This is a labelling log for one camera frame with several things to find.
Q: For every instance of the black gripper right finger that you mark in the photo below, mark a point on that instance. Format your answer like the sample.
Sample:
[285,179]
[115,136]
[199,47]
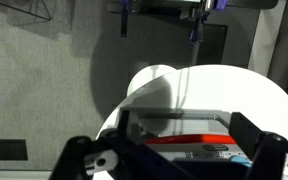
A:
[266,150]

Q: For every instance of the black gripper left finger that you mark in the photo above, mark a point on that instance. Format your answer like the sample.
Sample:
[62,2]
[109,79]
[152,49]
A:
[113,152]

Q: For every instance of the grey toy stove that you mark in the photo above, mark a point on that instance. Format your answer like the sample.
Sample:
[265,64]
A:
[198,141]

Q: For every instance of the round white side table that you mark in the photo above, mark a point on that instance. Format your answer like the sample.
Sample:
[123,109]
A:
[208,87]

